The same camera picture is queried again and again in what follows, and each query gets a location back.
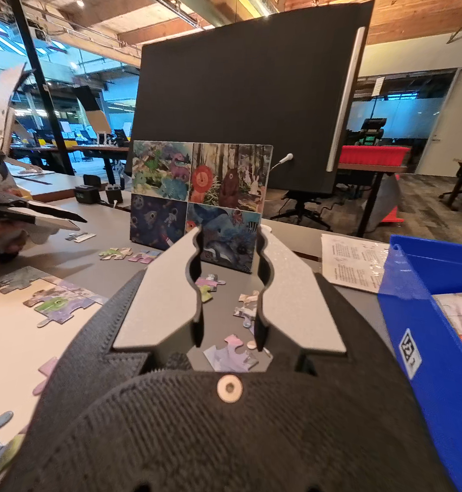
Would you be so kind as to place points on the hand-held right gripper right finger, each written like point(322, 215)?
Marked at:
point(300, 311)

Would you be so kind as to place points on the red plastic bin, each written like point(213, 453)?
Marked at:
point(373, 155)

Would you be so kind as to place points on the sky meadow puzzle piece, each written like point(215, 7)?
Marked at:
point(81, 237)

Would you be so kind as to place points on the light blue loose puzzle piece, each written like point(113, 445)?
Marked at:
point(231, 353)

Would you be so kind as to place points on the white door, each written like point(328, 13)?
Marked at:
point(461, 115)

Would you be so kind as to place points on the wooden table with black legs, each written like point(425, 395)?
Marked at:
point(369, 168)

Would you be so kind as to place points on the person's left hand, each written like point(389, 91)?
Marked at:
point(0, 238)

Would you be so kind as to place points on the white gooseneck stand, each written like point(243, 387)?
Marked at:
point(286, 157)

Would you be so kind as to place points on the black room divider panel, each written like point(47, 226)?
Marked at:
point(235, 96)

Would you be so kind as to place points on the black high-back chair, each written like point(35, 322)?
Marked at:
point(373, 132)

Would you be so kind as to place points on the black battery charger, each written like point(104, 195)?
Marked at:
point(114, 194)

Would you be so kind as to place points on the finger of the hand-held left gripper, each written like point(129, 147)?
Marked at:
point(58, 212)
point(50, 223)

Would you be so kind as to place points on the black office chair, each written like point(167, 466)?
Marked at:
point(300, 200)

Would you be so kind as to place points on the blue purple yellow puzzle piece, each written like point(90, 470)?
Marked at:
point(144, 256)

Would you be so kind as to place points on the space ocean print puzzle box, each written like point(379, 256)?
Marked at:
point(215, 173)

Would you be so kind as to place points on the green dinosaur head puzzle piece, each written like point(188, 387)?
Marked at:
point(42, 296)

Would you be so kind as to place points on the yellow green puzzle piece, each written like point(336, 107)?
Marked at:
point(205, 296)

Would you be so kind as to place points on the black steel column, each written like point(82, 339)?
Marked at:
point(39, 84)

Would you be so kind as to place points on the orange floor object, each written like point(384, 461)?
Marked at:
point(394, 215)

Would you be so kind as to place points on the paper in plastic sleeve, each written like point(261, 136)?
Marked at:
point(350, 265)

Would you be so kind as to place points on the pink grey puzzle piece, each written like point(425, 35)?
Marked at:
point(210, 281)

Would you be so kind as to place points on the black charging case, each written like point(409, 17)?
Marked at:
point(87, 192)

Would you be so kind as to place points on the blue box with tag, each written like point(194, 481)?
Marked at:
point(419, 307)

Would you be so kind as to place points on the green tail brown puzzle piece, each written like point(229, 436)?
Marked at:
point(115, 253)

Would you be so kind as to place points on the grey sheet panel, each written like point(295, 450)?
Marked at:
point(382, 200)

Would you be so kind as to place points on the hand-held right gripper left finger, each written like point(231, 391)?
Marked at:
point(154, 307)

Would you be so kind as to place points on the black swivel chair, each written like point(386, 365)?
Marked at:
point(461, 180)

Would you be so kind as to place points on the white paper notice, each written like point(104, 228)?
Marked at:
point(377, 86)

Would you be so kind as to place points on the large yellow storage bin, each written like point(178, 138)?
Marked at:
point(23, 194)

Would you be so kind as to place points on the lavender green patch puzzle piece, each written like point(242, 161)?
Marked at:
point(77, 306)

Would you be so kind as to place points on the white jigsaw puzzle board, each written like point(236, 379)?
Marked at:
point(8, 346)

